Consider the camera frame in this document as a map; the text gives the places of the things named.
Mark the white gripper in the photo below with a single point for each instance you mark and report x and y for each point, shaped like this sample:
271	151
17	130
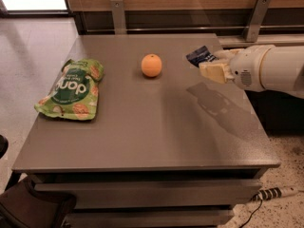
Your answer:
246	67

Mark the blue rxbar blueberry wrapper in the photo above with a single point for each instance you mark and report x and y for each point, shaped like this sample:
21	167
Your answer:
200	55

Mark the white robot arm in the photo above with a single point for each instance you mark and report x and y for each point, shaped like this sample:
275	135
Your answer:
282	70

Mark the green rice chip bag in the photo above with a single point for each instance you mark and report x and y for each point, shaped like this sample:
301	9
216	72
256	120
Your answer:
75	94

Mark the grey side shelf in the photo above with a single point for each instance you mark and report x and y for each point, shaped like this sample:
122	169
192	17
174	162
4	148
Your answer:
280	40

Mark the orange fruit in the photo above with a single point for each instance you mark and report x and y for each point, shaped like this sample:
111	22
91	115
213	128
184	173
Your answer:
151	65

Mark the white power strip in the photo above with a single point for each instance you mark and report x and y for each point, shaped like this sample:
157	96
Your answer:
275	193

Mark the grey upper drawer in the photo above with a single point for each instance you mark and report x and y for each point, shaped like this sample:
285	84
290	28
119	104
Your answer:
145	194

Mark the grey drawer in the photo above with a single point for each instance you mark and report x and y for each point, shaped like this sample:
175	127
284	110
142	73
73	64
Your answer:
152	219
145	194

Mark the grey lower drawer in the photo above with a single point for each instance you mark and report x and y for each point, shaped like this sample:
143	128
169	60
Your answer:
152	219

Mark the dark brown chair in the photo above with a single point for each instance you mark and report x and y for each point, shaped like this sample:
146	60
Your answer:
23	207

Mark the right metal wall bracket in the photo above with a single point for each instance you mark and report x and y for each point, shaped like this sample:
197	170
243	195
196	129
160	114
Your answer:
251	31

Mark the metal wall bracket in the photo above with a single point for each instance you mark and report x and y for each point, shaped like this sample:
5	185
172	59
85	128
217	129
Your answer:
251	31
118	16

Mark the left metal wall bracket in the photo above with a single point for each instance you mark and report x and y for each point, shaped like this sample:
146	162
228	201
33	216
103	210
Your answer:
118	16

